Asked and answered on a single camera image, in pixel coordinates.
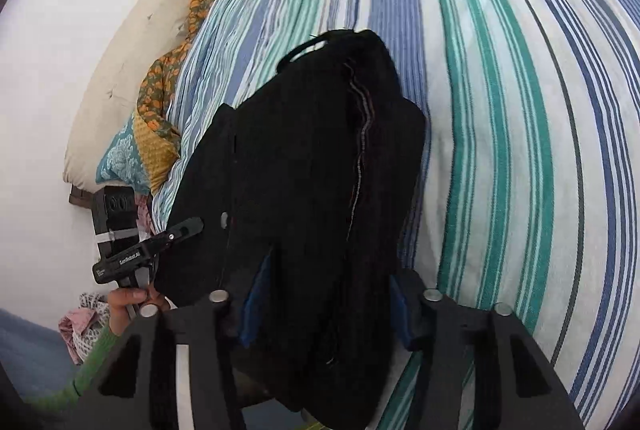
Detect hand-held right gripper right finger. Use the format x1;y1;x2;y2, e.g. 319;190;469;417
387;271;586;430

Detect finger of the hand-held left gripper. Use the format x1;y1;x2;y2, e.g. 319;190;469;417
150;217;205;251

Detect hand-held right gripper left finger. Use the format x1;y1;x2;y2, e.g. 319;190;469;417
75;255;273;430

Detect black pants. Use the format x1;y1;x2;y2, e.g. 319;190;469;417
152;28;427;428

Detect person's left hand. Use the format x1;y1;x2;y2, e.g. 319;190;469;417
107;287;177;338

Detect pile of patterned clothes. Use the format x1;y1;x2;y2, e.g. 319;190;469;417
59;292;112;365

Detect cream pillow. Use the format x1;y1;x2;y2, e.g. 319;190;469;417
62;0;236;185

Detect striped bed sheet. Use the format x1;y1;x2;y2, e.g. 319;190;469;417
150;0;640;430

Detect dark wooden bed frame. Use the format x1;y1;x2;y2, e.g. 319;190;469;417
69;184;98;211

